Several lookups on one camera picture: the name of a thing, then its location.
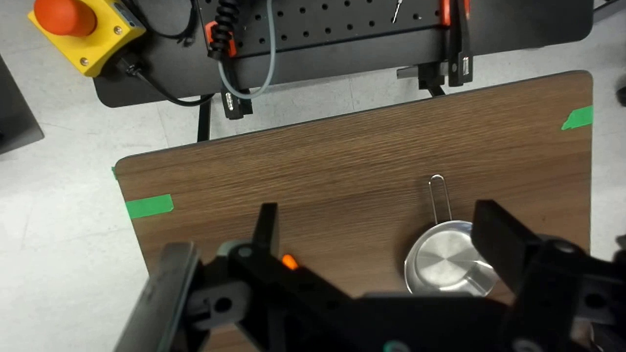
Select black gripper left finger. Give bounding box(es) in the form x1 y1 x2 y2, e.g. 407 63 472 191
251 202 282 261

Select green tape piece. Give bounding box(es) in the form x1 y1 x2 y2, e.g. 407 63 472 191
126 193 177 222
560 105 595 134

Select black coiled cable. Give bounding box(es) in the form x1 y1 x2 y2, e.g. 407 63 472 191
214 0 243 60

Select yellow box red stop button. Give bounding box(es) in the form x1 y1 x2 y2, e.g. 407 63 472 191
26 0 149 79

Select orange handled black clamp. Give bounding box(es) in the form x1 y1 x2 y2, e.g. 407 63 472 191
396 0 476 99

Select orange carrot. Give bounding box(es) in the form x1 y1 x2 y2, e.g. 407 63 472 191
280 253 302 275

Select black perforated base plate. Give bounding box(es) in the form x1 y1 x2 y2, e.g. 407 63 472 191
91 0 597 110

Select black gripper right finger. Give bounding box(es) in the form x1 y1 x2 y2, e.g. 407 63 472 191
470 198 544 296

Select dark flat panel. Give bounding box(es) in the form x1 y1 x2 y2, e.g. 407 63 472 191
0 56 48 157

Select small steel frying pan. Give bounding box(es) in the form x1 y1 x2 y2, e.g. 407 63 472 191
402 173 505 300

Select grey cable loop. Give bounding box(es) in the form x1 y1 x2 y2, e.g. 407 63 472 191
216 0 278 103

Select black bar clamp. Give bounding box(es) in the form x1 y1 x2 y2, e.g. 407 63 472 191
202 19 255 122

